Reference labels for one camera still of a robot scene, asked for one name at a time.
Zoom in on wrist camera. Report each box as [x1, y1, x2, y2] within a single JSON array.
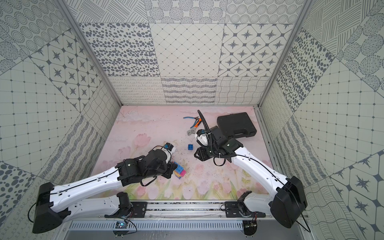
[[163, 143, 176, 155], [195, 130, 209, 147]]

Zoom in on aluminium rail frame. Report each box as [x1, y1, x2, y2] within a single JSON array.
[[63, 197, 271, 222]]

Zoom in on black plastic tool case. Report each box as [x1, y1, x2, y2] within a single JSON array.
[[217, 112, 257, 139]]

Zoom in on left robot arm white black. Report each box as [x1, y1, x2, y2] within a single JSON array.
[[30, 149, 178, 234]]

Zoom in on controller board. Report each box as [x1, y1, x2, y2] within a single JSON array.
[[113, 221, 129, 237], [243, 221, 258, 236]]

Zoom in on left controller board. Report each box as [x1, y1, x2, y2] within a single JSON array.
[[113, 221, 129, 237]]

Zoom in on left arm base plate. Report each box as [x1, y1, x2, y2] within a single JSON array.
[[104, 202, 148, 219]]

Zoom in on light blue lego brick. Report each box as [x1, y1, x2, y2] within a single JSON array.
[[174, 164, 184, 176]]

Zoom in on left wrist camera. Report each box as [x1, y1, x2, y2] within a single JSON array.
[[163, 143, 176, 155]]

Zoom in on pink floral table mat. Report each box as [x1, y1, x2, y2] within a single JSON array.
[[93, 106, 267, 200]]

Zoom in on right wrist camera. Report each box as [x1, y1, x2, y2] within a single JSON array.
[[195, 130, 209, 147]]

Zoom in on orange adjustable wrench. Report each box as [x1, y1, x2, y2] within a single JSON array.
[[187, 117, 202, 136]]

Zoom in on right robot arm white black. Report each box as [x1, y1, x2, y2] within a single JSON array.
[[195, 126, 308, 228]]

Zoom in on blue handled pliers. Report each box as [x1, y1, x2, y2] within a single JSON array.
[[183, 117, 200, 121]]

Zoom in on right controller board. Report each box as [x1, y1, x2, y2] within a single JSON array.
[[243, 221, 258, 236]]

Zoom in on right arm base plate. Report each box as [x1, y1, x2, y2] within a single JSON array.
[[221, 201, 266, 218]]

